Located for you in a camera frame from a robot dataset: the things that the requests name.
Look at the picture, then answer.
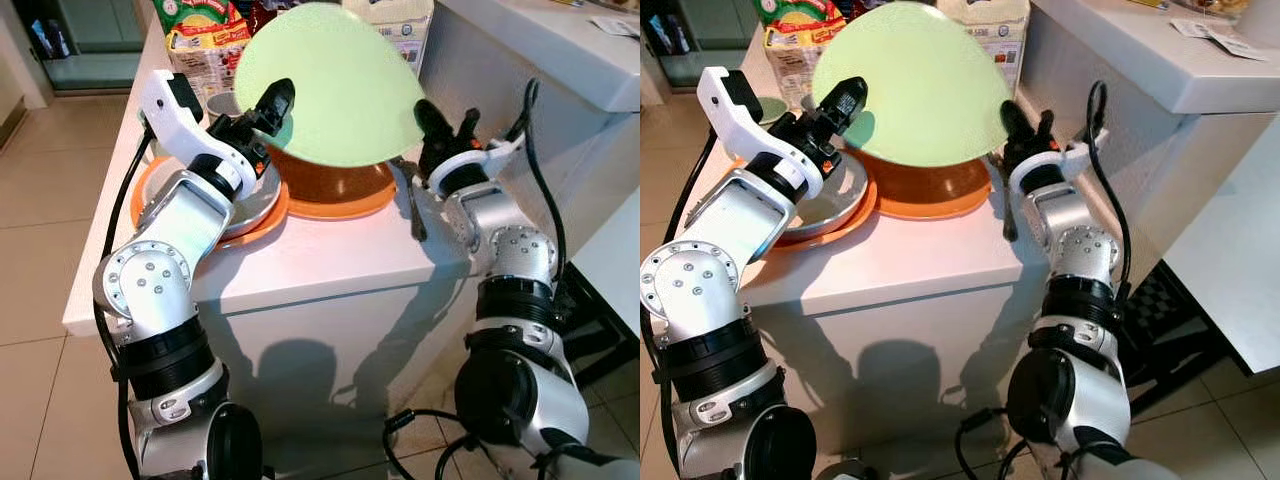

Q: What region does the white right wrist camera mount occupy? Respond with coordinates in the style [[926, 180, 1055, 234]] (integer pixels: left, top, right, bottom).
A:
[[425, 135, 527, 197], [1008, 135, 1103, 197]]

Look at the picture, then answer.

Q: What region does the dark blue packet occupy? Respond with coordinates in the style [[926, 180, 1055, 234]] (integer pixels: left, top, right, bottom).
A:
[[28, 18, 63, 61], [645, 12, 681, 59]]

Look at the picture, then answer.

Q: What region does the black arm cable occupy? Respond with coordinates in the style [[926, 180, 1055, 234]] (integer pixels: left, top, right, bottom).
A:
[[500, 78, 569, 291], [92, 125, 158, 480], [1085, 80, 1137, 297]]

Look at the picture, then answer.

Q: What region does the grey white counter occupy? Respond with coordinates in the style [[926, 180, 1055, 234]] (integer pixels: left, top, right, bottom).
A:
[[1020, 0, 1280, 291], [420, 0, 641, 301]]

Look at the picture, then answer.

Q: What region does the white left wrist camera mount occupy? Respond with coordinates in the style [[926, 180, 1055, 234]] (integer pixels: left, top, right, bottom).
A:
[[138, 70, 257, 191], [697, 66, 826, 193]]

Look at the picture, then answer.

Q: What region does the white printed carton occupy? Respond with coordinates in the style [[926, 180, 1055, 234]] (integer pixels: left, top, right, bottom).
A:
[[938, 0, 1031, 96], [345, 0, 436, 76]]

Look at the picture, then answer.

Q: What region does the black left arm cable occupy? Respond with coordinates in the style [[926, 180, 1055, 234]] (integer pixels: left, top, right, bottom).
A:
[[92, 125, 158, 480]]

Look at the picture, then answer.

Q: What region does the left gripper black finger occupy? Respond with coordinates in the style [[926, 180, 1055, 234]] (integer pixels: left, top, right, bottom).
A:
[[815, 77, 869, 138], [255, 78, 297, 138]]

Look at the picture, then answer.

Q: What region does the green plate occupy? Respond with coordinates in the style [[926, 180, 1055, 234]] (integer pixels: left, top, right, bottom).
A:
[[812, 2, 1011, 169], [233, 2, 426, 169]]

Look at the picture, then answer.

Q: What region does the white kitchen island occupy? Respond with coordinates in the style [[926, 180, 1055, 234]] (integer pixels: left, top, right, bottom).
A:
[[62, 15, 501, 480], [655, 20, 1076, 480]]

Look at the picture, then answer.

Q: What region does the black cable with plug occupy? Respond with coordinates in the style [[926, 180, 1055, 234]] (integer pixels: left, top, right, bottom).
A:
[[955, 405, 1031, 480], [383, 408, 481, 480]]

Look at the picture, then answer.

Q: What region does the colourful food package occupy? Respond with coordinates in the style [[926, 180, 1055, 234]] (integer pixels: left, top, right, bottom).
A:
[[755, 0, 836, 106], [155, 0, 251, 101]]

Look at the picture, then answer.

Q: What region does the orange plate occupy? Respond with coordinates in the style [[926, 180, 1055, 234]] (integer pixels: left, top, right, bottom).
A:
[[265, 145, 398, 222], [850, 148, 994, 222]]

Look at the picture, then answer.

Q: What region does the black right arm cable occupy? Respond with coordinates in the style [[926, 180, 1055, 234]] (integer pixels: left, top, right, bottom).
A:
[[500, 78, 569, 291], [1085, 80, 1137, 297]]

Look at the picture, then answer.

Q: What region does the white paper tag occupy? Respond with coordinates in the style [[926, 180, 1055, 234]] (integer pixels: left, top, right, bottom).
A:
[[588, 15, 641, 41], [1170, 15, 1273, 63]]

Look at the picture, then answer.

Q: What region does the black checkered floor mat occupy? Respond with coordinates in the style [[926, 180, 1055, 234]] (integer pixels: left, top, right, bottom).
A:
[[1120, 258, 1236, 416]]

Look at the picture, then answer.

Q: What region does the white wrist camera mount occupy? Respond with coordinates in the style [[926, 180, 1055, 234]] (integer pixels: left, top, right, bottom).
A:
[[138, 70, 257, 191], [1008, 135, 1103, 197], [425, 135, 527, 197], [697, 66, 826, 193]]

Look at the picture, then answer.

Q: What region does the white table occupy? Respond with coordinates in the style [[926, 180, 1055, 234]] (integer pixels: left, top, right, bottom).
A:
[[570, 185, 641, 341], [1163, 115, 1280, 376]]

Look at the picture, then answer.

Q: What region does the grey green cabinet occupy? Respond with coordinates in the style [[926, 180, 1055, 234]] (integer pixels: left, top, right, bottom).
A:
[[40, 0, 151, 91], [645, 0, 761, 86]]

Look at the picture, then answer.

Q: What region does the dark metal utensil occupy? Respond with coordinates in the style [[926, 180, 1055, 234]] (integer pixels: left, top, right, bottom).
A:
[[988, 150, 1022, 244], [393, 155, 429, 244]]

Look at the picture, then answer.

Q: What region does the grey bowl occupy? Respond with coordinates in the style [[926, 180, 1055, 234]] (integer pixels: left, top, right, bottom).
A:
[[140, 160, 283, 241], [780, 150, 871, 244]]

